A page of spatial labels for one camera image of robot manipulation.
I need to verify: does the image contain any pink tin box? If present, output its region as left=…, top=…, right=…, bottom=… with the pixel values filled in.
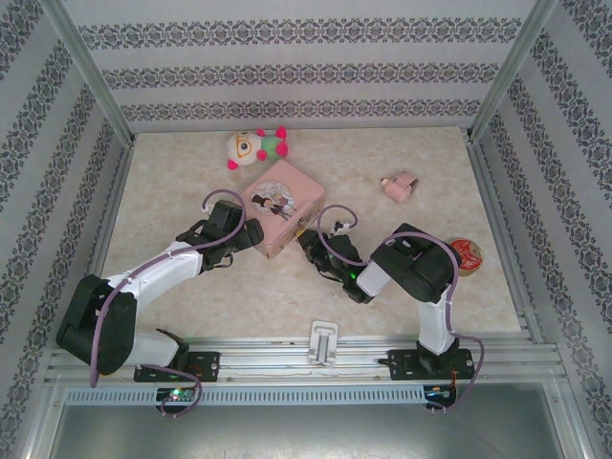
left=237, top=160, right=327, bottom=261

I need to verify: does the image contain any white pink green plush toy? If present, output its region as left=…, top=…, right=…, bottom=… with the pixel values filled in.
left=225, top=125, right=293, bottom=173

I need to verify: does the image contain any small pink toy figure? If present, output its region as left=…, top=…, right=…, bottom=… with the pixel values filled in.
left=381, top=169, right=420, bottom=204

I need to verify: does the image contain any left circuit board green light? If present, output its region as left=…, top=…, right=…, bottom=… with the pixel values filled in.
left=157, top=387, right=197, bottom=404

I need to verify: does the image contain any grey metal sheet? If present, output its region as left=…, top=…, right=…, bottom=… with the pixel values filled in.
left=45, top=382, right=588, bottom=459

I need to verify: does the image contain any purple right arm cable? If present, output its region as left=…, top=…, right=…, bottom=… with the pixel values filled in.
left=316, top=204, right=490, bottom=417

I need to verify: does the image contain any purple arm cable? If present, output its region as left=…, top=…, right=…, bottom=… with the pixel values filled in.
left=88, top=188, right=249, bottom=421
left=316, top=204, right=490, bottom=417

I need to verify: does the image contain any white plastic bracket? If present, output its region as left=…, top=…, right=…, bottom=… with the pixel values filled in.
left=308, top=320, right=342, bottom=369

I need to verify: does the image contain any aluminium mounting rail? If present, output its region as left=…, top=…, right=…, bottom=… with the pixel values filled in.
left=45, top=336, right=564, bottom=384

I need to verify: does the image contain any aluminium side rail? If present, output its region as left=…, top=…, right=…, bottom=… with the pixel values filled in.
left=66, top=142, right=136, bottom=346
left=467, top=137, right=545, bottom=343

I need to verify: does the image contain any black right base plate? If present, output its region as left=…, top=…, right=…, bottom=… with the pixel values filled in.
left=387, top=348, right=474, bottom=383

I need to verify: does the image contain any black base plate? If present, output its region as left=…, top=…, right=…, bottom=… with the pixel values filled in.
left=133, top=351, right=222, bottom=383
left=387, top=348, right=474, bottom=383

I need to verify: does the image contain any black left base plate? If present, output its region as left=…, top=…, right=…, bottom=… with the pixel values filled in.
left=133, top=351, right=222, bottom=383

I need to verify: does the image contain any grey slotted cable duct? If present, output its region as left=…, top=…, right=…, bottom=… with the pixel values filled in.
left=64, top=385, right=428, bottom=407

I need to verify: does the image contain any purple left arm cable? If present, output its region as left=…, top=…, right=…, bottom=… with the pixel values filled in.
left=88, top=188, right=249, bottom=421

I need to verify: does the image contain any aluminium frame post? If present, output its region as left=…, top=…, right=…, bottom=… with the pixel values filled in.
left=40, top=0, right=138, bottom=147
left=466, top=0, right=558, bottom=142

